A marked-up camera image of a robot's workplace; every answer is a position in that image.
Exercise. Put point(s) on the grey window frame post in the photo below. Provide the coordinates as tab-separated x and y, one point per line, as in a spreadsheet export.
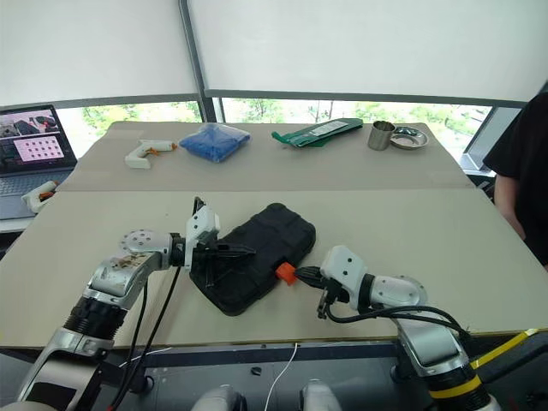
199	55

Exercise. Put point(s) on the steel cup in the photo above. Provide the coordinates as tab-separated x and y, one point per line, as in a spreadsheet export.
381	137

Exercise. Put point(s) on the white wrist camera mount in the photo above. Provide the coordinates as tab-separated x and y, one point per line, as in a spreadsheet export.
203	222
344	269

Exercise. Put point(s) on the person's bare forearm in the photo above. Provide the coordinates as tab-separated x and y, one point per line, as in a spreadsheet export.
509	205

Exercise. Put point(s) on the white roller blind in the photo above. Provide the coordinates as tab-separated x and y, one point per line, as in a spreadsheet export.
90	47
368	43

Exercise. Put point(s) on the open laptop computer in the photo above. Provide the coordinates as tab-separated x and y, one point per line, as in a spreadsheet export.
32	145

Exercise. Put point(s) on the blue mesh bag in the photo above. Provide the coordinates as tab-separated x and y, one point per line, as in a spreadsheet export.
216	141

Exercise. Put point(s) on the dark table frame rail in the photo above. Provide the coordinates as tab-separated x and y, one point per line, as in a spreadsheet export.
257	353

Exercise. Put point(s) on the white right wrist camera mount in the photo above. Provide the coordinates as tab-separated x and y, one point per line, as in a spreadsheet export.
344	269

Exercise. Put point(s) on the grey slanted panel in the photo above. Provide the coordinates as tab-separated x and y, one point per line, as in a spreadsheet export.
481	137

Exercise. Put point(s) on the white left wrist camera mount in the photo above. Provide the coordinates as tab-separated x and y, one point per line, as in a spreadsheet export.
203	222

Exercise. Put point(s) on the round steel dish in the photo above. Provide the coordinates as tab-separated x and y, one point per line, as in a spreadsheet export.
411	141

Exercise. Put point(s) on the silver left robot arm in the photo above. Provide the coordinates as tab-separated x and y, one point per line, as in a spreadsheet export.
124	265

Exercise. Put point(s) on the grey rounded shape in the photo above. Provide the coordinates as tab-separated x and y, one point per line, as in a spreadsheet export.
220	400
319	396

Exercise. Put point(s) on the yellow tape strip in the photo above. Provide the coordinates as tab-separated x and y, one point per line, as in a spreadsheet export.
503	349

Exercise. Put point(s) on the person in black shirt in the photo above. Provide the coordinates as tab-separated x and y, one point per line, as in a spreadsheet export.
526	141

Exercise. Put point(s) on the white glue gun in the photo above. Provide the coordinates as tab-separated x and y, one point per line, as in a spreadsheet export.
38	197
143	155

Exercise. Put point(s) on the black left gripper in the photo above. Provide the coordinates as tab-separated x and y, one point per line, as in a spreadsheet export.
205	252

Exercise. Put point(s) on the green plastic package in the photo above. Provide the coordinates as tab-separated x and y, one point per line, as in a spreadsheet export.
319	132

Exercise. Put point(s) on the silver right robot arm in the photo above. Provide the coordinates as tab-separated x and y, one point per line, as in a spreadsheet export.
428	342

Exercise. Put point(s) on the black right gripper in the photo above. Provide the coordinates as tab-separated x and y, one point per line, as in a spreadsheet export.
329	295

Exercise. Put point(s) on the black tool case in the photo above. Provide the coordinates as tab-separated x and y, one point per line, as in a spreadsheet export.
265	257

